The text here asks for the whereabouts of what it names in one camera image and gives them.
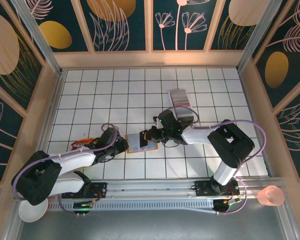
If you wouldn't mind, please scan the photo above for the orange leather card holder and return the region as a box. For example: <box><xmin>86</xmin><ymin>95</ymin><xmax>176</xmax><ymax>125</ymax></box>
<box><xmin>124</xmin><ymin>132</ymin><xmax>159</xmax><ymax>155</ymax></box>

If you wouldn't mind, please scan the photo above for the clear plastic card tray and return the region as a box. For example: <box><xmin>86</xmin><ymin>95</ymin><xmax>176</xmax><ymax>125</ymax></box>
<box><xmin>168</xmin><ymin>88</ymin><xmax>195</xmax><ymax>126</ymax></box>

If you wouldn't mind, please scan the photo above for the row of assorted credit cards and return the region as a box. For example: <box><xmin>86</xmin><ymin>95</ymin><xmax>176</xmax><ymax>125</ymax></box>
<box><xmin>170</xmin><ymin>90</ymin><xmax>192</xmax><ymax>118</ymax></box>

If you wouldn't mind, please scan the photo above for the colourful snack bag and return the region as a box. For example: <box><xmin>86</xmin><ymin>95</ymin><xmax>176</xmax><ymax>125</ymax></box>
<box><xmin>71</xmin><ymin>138</ymin><xmax>95</xmax><ymax>151</ymax></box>

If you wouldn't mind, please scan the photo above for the black controller board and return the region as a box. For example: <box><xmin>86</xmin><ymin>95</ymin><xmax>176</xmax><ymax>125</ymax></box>
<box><xmin>73</xmin><ymin>201</ymin><xmax>93</xmax><ymax>216</ymax></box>
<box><xmin>213</xmin><ymin>197</ymin><xmax>242</xmax><ymax>216</ymax></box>

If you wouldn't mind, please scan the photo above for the white bowl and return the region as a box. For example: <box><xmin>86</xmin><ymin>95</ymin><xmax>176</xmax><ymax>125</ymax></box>
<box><xmin>18</xmin><ymin>198</ymin><xmax>49</xmax><ymax>223</ymax></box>

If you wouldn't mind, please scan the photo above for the pink plastic cup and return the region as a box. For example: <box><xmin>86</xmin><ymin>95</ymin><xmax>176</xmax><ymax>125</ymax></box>
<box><xmin>256</xmin><ymin>185</ymin><xmax>285</xmax><ymax>207</ymax></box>

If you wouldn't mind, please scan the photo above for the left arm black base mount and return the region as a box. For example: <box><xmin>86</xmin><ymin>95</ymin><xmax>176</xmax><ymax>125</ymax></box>
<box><xmin>61</xmin><ymin>181</ymin><xmax>108</xmax><ymax>200</ymax></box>

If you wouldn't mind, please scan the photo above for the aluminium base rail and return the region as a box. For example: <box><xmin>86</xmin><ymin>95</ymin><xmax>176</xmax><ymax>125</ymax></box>
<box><xmin>14</xmin><ymin>177</ymin><xmax>286</xmax><ymax>201</ymax></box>

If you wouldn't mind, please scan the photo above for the slotted grey cable duct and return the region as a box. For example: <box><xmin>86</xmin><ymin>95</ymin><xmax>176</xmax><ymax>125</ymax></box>
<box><xmin>47</xmin><ymin>199</ymin><xmax>216</xmax><ymax>213</ymax></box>

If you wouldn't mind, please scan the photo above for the aluminium side rail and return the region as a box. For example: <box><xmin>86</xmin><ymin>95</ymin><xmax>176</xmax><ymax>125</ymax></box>
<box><xmin>31</xmin><ymin>69</ymin><xmax>67</xmax><ymax>181</ymax></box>
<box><xmin>237</xmin><ymin>68</ymin><xmax>274</xmax><ymax>177</ymax></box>

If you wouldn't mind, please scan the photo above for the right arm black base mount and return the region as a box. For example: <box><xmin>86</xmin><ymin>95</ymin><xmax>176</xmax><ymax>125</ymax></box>
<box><xmin>194</xmin><ymin>179</ymin><xmax>241</xmax><ymax>198</ymax></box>

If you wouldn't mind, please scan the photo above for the aluminium frame post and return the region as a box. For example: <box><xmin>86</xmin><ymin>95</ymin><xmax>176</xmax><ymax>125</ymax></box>
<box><xmin>236</xmin><ymin>0</ymin><xmax>284</xmax><ymax>73</ymax></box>
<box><xmin>9</xmin><ymin>0</ymin><xmax>65</xmax><ymax>76</ymax></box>

